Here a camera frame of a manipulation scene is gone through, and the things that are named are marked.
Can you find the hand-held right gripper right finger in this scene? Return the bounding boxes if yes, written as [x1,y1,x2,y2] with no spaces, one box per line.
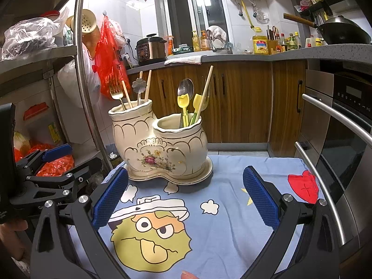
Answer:
[242,166,340,279]

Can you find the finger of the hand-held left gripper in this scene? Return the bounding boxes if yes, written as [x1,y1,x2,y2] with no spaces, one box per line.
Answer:
[26,157,103,206]
[16,144,73,175]

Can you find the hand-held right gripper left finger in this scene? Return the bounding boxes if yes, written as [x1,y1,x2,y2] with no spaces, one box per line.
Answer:
[30,167,128,279]

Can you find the gold metal fork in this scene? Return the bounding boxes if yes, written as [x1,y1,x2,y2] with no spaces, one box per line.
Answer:
[109,80,127,111]

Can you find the cream floral ceramic utensil holder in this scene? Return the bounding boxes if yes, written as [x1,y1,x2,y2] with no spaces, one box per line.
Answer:
[108,99,209,178]

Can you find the silver flower-shaped spoon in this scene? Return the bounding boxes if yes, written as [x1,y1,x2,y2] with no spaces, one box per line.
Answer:
[132,78,146,106]

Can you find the yellow green plastic utensil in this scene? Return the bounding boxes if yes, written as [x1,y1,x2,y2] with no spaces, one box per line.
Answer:
[187,93,203,127]
[177,94,191,128]

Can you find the large silver spoon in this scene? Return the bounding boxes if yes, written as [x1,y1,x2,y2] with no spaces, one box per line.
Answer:
[177,78,195,114]

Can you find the person's left hand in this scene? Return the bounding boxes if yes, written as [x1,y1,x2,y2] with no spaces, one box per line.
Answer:
[0,218,31,263]

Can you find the bulky red plastic bag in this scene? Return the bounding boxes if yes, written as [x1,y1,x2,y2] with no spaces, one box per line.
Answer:
[14,142,74,178]

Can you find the yellow green packet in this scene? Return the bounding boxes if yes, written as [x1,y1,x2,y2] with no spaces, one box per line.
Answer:
[48,121,60,146]

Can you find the napa cabbage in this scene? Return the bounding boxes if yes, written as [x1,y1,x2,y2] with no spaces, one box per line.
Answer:
[13,131,32,154]

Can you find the trash bin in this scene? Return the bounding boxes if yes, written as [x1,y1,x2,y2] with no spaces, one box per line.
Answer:
[105,144,123,167]

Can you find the blue cartoon printed cloth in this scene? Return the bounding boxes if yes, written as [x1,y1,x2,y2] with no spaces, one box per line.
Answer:
[71,154,323,279]

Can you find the cream ceramic saucer tray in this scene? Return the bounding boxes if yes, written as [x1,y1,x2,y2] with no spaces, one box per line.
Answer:
[123,155,213,184]

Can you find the plain white plastic bag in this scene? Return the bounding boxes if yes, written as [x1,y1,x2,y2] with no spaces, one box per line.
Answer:
[56,42,102,109]

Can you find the stainless steel rack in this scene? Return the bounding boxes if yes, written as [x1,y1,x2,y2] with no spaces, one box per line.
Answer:
[0,0,114,178]

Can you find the wooden kitchen cabinets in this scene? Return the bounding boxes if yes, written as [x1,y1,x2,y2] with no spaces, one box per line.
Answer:
[126,60,309,152]

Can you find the stainless steel oven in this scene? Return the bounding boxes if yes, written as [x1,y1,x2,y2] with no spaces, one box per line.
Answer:
[293,60,372,271]

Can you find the hanging red plastic bag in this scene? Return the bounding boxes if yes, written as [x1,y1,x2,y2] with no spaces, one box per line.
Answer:
[94,14,128,103]

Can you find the clear plastic bags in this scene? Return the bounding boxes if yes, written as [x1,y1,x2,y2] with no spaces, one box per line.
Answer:
[1,16,69,61]

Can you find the gold perforated ladle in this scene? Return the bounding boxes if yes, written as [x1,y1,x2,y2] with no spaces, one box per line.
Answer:
[65,9,101,34]

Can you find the white printed plastic bag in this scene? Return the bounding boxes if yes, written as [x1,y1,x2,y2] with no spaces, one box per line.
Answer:
[109,19,127,47]

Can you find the electric pressure cooker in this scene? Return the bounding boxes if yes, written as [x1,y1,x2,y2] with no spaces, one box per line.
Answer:
[136,34,167,66]

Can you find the grey kitchen countertop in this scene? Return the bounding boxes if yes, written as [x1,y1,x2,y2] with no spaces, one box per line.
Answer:
[126,43,372,74]

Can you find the yellow cooking oil bottle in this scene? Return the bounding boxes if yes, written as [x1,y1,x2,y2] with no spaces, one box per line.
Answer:
[252,35,269,55]

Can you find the white counter cloth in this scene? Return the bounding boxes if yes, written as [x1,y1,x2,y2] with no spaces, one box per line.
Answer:
[163,55,202,65]

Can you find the wooden knife block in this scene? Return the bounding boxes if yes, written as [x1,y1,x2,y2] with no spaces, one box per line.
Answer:
[267,26,279,54]

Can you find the row of sauce bottles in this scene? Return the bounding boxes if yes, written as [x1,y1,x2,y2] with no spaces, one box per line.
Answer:
[276,31,303,52]

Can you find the green white plastic box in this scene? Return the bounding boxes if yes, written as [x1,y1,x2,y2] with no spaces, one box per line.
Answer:
[172,43,194,56]

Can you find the steel faucet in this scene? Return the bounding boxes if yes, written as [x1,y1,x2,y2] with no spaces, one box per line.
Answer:
[207,30,233,53]

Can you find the yellow liquid bottle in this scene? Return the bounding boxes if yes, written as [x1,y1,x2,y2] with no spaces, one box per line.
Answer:
[192,30,202,52]

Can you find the white rag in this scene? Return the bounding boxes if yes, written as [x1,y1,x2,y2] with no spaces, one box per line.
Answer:
[206,26,228,43]

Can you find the black wok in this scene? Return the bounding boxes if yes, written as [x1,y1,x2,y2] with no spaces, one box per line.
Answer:
[283,12,372,45]

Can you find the yellow hose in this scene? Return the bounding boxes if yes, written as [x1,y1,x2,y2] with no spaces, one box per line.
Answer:
[241,0,261,32]

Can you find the window frame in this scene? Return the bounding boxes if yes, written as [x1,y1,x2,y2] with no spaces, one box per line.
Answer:
[161,0,233,54]

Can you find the black wall rack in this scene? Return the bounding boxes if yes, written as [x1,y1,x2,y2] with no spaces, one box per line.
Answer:
[290,0,333,18]

